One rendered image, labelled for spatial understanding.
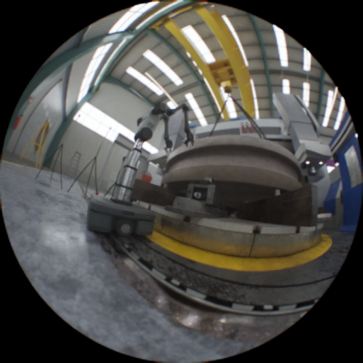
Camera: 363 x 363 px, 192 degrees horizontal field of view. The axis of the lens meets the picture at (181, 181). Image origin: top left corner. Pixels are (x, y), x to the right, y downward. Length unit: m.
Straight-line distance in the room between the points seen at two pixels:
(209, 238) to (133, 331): 0.93
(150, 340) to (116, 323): 0.10
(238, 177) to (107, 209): 1.61
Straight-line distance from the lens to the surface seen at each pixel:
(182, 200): 0.96
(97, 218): 0.89
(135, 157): 1.19
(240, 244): 1.06
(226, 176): 1.65
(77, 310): 0.43
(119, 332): 0.39
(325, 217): 2.41
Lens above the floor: 0.37
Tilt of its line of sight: 13 degrees up
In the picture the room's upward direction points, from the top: 12 degrees clockwise
